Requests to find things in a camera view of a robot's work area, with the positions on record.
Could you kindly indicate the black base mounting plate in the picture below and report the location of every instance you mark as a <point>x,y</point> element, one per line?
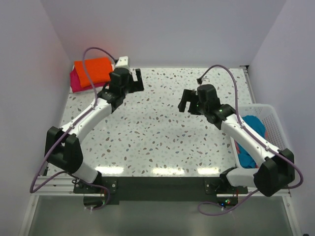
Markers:
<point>158,189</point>

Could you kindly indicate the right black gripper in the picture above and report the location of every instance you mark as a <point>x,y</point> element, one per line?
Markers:
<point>186,97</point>

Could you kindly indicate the folded white t-shirt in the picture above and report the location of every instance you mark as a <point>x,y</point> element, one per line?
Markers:
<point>83,91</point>

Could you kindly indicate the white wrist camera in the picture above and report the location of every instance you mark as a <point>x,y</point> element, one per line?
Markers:
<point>123,62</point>
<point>204,81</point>

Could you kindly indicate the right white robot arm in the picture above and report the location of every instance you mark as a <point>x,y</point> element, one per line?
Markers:
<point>274,168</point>

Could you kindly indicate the folded magenta t-shirt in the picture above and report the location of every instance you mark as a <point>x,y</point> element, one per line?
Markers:
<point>76,83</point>

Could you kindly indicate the white plastic laundry basket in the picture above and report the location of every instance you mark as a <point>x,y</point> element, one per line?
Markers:
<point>276,137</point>

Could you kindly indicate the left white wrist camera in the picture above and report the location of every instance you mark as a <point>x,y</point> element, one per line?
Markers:
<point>123,62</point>

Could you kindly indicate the orange t-shirt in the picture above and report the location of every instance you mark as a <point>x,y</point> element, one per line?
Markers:
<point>98,70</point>

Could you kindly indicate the aluminium frame rail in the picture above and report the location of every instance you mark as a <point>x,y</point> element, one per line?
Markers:
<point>60,184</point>

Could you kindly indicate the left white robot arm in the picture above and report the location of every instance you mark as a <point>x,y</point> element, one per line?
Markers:
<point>63,145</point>

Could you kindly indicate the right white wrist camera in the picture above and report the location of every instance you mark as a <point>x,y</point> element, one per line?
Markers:
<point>204,81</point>

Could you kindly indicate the pink t-shirt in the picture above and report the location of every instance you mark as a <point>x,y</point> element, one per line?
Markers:
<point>266,134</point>

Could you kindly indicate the teal t-shirt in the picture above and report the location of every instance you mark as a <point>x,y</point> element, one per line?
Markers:
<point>246,161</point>

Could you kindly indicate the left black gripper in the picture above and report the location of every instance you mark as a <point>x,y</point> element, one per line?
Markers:
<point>136,86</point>

